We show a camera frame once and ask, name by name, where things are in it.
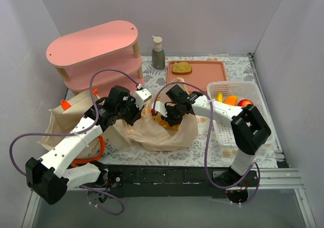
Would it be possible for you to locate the orange plastic grocery bag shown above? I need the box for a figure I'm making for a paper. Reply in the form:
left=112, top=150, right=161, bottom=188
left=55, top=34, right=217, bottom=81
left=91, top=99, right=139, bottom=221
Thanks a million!
left=124, top=93, right=198, bottom=151

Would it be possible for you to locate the brown cracker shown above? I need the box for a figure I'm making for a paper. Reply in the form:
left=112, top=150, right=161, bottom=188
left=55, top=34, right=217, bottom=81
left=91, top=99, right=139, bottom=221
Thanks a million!
left=172, top=62, right=192, bottom=75

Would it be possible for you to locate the yellow banana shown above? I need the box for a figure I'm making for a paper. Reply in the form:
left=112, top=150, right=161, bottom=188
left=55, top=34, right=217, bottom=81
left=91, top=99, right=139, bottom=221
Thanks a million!
left=216, top=92, right=223, bottom=103

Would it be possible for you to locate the orange fruit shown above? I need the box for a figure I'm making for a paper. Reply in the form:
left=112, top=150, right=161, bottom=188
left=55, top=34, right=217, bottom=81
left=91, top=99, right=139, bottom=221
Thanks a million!
left=224, top=95, right=238, bottom=106

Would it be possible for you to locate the beige canvas tote bag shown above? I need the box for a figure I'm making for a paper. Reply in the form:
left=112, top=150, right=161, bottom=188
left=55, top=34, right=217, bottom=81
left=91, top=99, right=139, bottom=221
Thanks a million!
left=46, top=90, right=131, bottom=167

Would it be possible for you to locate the red food item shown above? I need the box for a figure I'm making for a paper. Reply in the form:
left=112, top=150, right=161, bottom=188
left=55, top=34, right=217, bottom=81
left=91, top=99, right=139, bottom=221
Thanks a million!
left=237, top=99, right=253, bottom=107

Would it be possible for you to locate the croissant bread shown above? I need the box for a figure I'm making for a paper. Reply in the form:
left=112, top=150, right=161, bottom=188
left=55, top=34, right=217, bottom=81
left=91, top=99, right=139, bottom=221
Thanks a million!
left=158, top=120, right=180, bottom=131

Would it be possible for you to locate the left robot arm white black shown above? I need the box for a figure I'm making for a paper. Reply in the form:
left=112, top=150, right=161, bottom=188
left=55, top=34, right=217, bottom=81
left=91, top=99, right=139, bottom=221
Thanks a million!
left=25, top=86, right=151, bottom=205

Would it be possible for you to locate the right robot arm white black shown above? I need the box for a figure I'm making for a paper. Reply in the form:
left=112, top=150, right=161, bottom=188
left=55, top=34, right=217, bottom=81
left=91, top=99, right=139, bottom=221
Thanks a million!
left=152, top=84, right=271, bottom=186

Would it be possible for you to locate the terracotta plastic tray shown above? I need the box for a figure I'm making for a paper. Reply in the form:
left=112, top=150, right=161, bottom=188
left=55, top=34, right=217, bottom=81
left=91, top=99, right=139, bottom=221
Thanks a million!
left=167, top=60, right=227, bottom=91

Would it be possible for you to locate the floral table mat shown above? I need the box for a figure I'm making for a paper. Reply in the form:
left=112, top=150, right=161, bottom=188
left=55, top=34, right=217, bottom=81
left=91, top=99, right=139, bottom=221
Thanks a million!
left=47, top=55, right=279, bottom=168

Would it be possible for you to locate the grey pump soap bottle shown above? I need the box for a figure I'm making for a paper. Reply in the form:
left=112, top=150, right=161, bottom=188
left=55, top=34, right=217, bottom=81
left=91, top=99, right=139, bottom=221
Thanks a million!
left=151, top=36, right=165, bottom=70

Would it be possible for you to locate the pink three-tier shelf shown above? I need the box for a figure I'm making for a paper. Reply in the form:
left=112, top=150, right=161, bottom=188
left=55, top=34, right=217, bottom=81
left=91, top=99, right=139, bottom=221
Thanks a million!
left=46, top=20, right=145, bottom=96

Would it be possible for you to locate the white plastic basket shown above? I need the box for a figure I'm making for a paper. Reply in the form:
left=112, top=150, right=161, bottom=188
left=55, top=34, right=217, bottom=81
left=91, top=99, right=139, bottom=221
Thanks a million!
left=207, top=81, right=274, bottom=146

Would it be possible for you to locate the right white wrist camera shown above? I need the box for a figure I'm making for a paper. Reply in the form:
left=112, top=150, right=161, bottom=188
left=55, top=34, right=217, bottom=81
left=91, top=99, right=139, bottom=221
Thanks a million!
left=150, top=101, right=167, bottom=117

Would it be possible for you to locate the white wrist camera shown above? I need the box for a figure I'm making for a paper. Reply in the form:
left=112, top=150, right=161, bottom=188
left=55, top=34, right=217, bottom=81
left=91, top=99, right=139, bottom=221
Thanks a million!
left=150, top=101, right=167, bottom=117
left=132, top=84, right=152, bottom=109

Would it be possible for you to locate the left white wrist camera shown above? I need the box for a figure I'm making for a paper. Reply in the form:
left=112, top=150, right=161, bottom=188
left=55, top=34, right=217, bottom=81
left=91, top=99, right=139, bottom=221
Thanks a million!
left=132, top=84, right=152, bottom=109

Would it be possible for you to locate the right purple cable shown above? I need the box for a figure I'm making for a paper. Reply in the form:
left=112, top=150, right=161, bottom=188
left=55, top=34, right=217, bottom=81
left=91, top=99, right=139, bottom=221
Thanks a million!
left=153, top=82, right=261, bottom=205

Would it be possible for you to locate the black mounting base rail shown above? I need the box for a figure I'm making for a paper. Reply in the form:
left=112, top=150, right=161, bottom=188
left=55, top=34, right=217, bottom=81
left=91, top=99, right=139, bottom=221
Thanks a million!
left=45, top=163, right=261, bottom=203

